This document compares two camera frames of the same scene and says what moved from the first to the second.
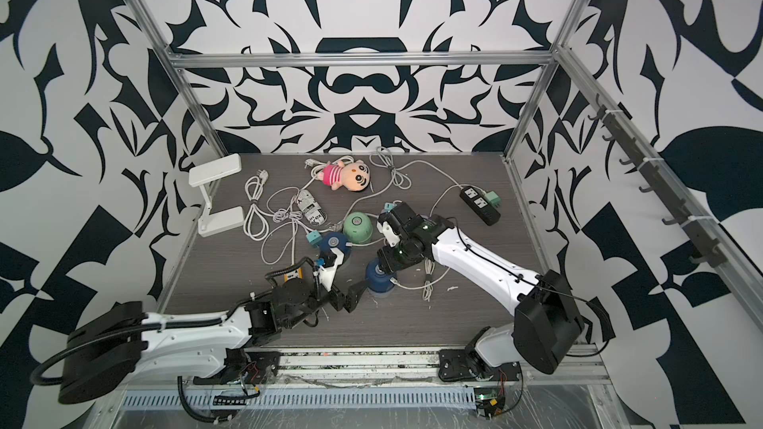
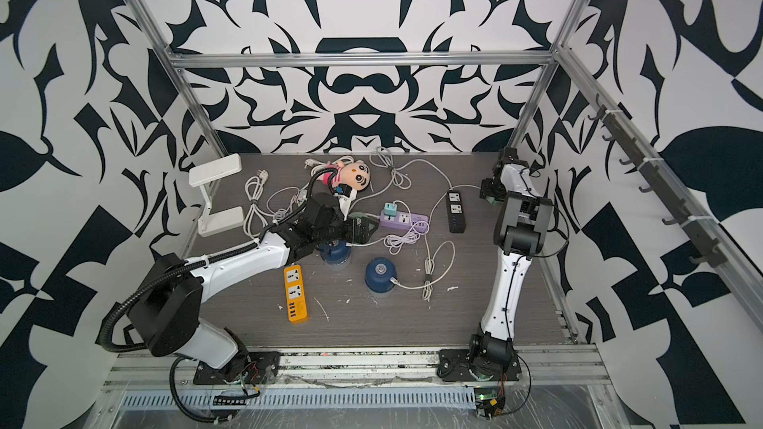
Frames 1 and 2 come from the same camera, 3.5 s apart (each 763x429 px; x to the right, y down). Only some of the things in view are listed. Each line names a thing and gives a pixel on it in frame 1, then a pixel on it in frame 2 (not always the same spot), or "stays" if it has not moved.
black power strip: x=477 y=201 -> x=457 y=222
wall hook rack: x=694 y=228 stays
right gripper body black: x=396 y=255 -> x=493 y=189
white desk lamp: x=200 y=177 stays
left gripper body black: x=318 y=297 -> x=340 y=230
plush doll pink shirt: x=354 y=176 stays
